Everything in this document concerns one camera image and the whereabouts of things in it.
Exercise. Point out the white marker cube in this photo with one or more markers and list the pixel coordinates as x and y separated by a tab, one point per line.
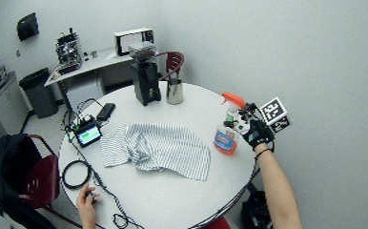
274	111

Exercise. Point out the black wristband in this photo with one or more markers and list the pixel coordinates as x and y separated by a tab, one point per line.
263	152

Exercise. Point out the black wall dispenser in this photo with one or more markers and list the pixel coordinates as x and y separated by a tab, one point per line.
27	27

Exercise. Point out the white box appliance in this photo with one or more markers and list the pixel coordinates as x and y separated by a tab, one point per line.
133	40

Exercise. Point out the black bag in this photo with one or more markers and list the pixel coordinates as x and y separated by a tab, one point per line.
255	211

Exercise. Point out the striped white cloth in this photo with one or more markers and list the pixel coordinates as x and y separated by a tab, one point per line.
158	149

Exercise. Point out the grey side desk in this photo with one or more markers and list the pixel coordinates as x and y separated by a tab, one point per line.
90	65

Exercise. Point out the small black clicker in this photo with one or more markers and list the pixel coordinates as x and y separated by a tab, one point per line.
90	194

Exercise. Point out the black trash bin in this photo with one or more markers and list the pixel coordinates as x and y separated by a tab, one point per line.
37	92

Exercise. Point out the black power adapter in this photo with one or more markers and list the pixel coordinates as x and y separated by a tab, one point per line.
106	111

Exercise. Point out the grey counter cabinet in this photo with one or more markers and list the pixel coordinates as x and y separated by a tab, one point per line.
5	105

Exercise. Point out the small green screen device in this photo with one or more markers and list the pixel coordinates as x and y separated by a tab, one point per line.
88	135

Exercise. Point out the red chair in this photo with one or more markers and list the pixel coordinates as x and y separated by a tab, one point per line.
173	63
218	223
44	181

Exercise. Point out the orange spray bottle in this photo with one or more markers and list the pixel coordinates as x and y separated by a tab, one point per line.
225	141

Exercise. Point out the black jacket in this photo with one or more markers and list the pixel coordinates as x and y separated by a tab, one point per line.
5	178

